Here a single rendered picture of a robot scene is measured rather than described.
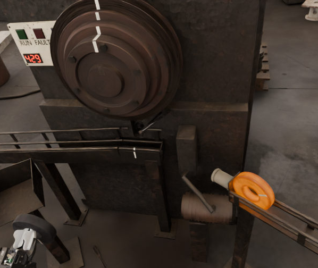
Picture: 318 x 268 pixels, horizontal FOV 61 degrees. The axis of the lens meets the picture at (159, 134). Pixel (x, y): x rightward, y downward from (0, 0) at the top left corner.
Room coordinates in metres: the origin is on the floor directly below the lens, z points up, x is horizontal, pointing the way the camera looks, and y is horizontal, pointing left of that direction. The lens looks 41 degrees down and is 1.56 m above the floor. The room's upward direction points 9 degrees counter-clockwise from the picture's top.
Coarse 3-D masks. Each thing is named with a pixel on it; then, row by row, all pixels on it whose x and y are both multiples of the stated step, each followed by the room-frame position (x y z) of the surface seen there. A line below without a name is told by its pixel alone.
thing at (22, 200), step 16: (0, 176) 0.88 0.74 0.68; (16, 176) 0.90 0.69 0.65; (32, 176) 0.82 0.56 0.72; (0, 192) 0.87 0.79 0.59; (16, 192) 0.85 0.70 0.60; (32, 192) 0.82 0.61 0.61; (0, 208) 0.77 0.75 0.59; (16, 208) 0.75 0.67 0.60; (32, 208) 0.74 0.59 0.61; (0, 224) 0.69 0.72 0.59; (48, 256) 0.82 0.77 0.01; (64, 256) 0.78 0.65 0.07; (80, 256) 0.79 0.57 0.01
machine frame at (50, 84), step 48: (0, 0) 1.18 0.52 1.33; (48, 0) 1.11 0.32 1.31; (192, 0) 0.95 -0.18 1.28; (240, 0) 0.91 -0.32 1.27; (192, 48) 0.95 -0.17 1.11; (240, 48) 0.90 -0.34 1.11; (48, 96) 1.17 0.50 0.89; (192, 96) 0.96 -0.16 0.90; (240, 96) 0.90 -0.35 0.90; (96, 144) 1.06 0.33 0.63; (144, 144) 0.98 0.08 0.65; (240, 144) 0.84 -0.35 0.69; (96, 192) 1.10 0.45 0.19; (144, 192) 1.00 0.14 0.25
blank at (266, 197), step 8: (240, 176) 0.61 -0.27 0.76; (248, 176) 0.59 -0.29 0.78; (256, 176) 0.58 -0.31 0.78; (240, 184) 0.60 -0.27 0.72; (248, 184) 0.58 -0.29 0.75; (256, 184) 0.56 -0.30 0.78; (264, 184) 0.55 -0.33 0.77; (240, 192) 0.60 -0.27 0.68; (248, 192) 0.59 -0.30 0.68; (256, 192) 0.55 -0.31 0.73; (264, 192) 0.53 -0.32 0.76; (272, 192) 0.53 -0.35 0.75; (256, 200) 0.55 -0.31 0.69; (264, 200) 0.53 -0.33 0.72; (272, 200) 0.52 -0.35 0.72; (264, 208) 0.52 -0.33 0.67
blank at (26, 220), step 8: (16, 216) 0.59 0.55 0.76; (24, 216) 0.57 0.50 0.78; (32, 216) 0.57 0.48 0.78; (16, 224) 0.56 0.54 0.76; (24, 224) 0.55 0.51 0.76; (32, 224) 0.54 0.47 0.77; (40, 224) 0.54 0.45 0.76; (48, 224) 0.55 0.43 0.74; (40, 232) 0.54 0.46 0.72; (48, 232) 0.53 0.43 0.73; (40, 240) 0.54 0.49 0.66; (48, 240) 0.53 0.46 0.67
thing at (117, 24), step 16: (80, 16) 0.89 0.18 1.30; (112, 16) 0.86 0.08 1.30; (128, 16) 0.86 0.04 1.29; (64, 32) 0.91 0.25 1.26; (80, 32) 0.87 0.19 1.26; (96, 32) 0.86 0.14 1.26; (112, 32) 0.84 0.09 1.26; (128, 32) 0.83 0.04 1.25; (144, 32) 0.83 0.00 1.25; (64, 48) 0.92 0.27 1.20; (144, 48) 0.81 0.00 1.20; (160, 48) 0.82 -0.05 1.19; (64, 64) 0.90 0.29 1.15; (160, 64) 0.82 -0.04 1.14; (160, 80) 0.82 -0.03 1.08; (160, 96) 0.82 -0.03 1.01; (144, 112) 0.85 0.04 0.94
